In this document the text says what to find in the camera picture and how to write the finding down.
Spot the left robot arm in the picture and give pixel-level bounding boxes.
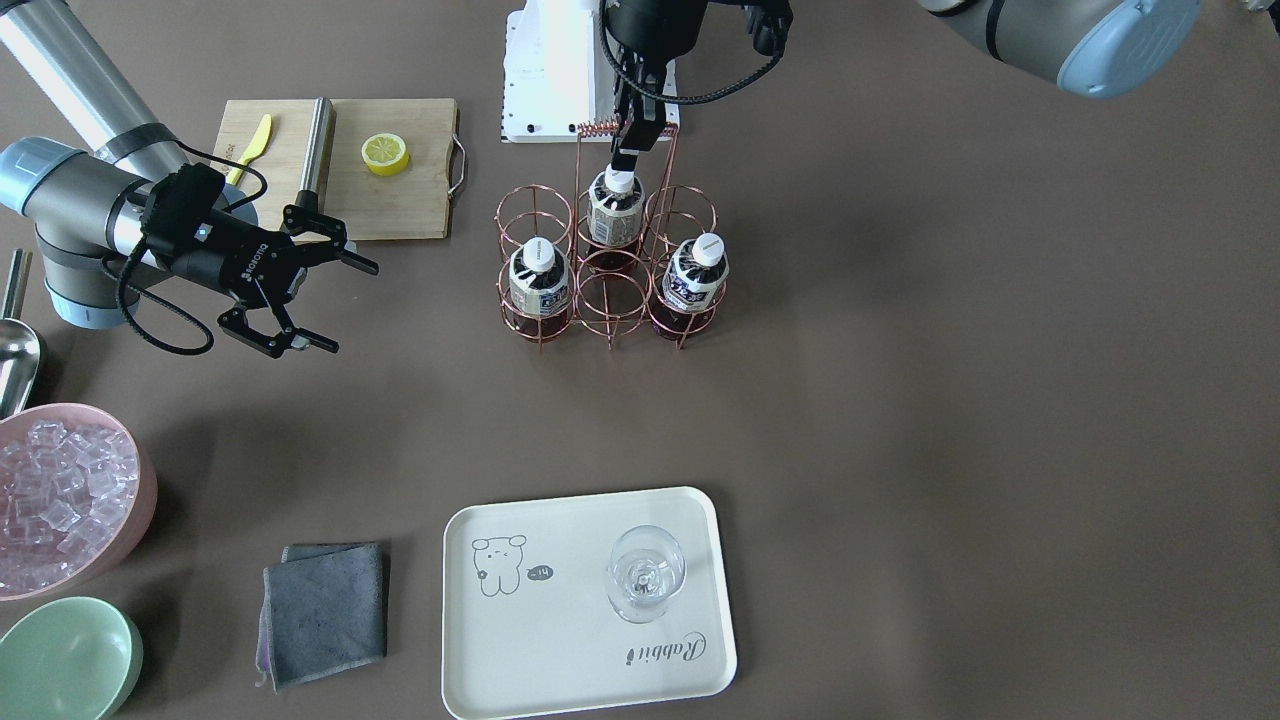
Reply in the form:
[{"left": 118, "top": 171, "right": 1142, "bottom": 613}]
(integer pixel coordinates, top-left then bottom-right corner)
[{"left": 596, "top": 1, "right": 1201, "bottom": 181}]

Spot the steel ice scoop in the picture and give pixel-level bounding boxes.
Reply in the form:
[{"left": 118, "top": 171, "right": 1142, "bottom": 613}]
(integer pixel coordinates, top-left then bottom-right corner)
[{"left": 1, "top": 249, "right": 44, "bottom": 419}]

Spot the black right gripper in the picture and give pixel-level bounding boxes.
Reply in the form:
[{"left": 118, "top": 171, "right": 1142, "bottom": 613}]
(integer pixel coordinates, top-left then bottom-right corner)
[{"left": 166, "top": 205, "right": 380, "bottom": 357}]

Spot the grey folded cloth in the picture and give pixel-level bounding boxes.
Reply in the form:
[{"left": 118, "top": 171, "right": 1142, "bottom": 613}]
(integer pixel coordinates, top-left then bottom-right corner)
[{"left": 256, "top": 542, "right": 389, "bottom": 693}]

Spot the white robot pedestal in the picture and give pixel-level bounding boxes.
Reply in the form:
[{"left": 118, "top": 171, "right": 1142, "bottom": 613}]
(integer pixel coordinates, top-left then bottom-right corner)
[{"left": 500, "top": 1, "right": 616, "bottom": 143}]

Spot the bamboo cutting board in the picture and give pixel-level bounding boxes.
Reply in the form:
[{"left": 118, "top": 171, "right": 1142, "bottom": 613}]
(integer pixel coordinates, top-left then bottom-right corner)
[{"left": 211, "top": 99, "right": 463, "bottom": 242}]

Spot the tea bottle three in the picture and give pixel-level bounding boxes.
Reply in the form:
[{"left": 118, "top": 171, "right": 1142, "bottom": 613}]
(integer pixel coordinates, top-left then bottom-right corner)
[{"left": 588, "top": 167, "right": 646, "bottom": 272}]

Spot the lemon half slice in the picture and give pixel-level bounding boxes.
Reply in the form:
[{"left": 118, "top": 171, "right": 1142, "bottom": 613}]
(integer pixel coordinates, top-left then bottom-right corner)
[{"left": 360, "top": 132, "right": 410, "bottom": 177}]

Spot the green empty bowl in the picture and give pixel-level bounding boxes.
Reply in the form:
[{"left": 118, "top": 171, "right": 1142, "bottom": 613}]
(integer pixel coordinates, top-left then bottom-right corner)
[{"left": 1, "top": 596, "right": 145, "bottom": 719}]

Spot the copper wire bottle basket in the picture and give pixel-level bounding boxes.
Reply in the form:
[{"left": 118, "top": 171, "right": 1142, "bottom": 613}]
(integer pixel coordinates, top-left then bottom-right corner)
[{"left": 494, "top": 122, "right": 728, "bottom": 348}]

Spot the steel muddler black tip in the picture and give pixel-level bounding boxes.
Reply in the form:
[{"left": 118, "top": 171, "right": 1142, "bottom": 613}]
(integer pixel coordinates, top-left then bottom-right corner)
[{"left": 294, "top": 97, "right": 335, "bottom": 211}]

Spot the cream rabbit tray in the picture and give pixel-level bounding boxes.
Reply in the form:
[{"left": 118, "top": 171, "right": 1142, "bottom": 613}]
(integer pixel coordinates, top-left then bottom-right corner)
[{"left": 442, "top": 486, "right": 739, "bottom": 719}]

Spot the tea bottle one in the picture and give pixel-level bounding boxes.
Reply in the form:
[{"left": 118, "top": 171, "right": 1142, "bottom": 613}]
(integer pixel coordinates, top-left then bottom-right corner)
[{"left": 650, "top": 232, "right": 730, "bottom": 341}]

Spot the clear wine glass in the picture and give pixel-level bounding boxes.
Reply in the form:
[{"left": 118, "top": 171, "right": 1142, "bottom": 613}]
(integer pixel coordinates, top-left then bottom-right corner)
[{"left": 605, "top": 524, "right": 687, "bottom": 624}]

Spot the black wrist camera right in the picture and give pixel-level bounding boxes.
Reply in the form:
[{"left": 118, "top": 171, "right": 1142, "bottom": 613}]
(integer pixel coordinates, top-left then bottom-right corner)
[{"left": 140, "top": 163, "right": 225, "bottom": 266}]

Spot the tea bottle two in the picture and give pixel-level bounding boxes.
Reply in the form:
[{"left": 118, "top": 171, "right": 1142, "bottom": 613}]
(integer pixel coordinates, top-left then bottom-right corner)
[{"left": 507, "top": 236, "right": 570, "bottom": 341}]

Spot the yellow plastic knife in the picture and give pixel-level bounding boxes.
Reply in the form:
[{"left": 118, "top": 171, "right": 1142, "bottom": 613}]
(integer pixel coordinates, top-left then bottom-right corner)
[{"left": 227, "top": 114, "right": 274, "bottom": 186}]

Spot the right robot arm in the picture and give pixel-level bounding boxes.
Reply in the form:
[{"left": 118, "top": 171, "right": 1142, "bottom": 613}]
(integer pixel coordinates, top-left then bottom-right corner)
[{"left": 1, "top": 1, "right": 379, "bottom": 357}]

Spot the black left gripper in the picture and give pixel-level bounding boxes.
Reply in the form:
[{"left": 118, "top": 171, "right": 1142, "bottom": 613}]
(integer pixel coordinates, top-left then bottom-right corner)
[{"left": 600, "top": 1, "right": 794, "bottom": 173}]

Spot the pink bowl of ice cubes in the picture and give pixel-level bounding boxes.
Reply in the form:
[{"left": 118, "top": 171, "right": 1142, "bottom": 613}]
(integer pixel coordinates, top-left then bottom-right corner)
[{"left": 1, "top": 404, "right": 157, "bottom": 602}]

